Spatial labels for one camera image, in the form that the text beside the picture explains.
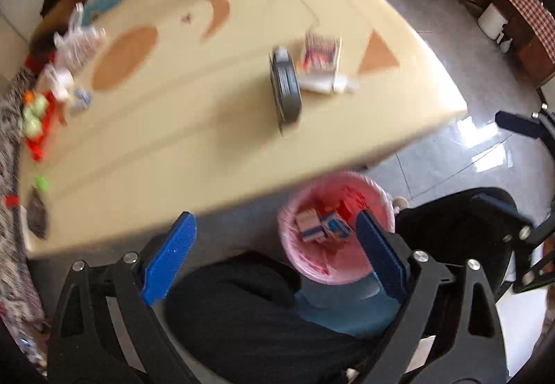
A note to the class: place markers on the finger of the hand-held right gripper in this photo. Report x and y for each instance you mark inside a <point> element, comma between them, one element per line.
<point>498,210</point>
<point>516,120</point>

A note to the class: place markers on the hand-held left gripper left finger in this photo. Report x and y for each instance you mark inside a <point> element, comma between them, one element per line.
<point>171,254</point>

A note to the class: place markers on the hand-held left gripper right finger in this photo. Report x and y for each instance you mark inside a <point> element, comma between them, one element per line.
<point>381,254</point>

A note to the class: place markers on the trash bin with pink bag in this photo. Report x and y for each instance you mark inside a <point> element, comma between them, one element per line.
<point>334,267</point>

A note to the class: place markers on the blue white milk carton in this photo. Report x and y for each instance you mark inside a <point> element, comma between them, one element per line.
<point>336,228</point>

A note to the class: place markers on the small white carton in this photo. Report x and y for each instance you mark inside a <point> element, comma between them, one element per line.
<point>308,225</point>

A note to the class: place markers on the person's black pants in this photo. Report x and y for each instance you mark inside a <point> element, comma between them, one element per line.
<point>243,323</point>

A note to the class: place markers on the white enamel pot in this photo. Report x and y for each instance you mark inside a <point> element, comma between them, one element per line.
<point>492,22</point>

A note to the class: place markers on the dark crumpled wrapper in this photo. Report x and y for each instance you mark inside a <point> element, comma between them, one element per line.
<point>37,215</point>

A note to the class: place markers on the small green item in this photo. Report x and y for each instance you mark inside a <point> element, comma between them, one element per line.
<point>42,183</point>

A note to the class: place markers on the black white patterned cloth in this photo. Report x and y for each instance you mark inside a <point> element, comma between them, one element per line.
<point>13,258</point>

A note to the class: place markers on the small red item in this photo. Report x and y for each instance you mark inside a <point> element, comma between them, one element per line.
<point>11,201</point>

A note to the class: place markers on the red plastic bag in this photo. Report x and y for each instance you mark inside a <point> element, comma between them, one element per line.
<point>39,147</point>

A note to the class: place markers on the blue white candy wrappers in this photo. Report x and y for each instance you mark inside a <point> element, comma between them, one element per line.
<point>80,101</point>

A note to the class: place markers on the white tube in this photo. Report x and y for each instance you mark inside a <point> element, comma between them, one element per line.
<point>321,84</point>

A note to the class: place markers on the grey tape roll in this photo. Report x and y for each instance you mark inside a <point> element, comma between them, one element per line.
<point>286,89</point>

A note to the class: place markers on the green white toy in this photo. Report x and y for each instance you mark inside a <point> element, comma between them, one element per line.
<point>31,124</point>
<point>37,106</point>

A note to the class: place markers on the red blue box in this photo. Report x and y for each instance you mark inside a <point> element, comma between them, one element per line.
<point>321,54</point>

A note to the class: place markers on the small clear plastic bag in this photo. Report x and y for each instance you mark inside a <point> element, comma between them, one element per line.
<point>58,80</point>

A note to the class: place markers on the clear bag of nuts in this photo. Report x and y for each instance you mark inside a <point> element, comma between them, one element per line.
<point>80,43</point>

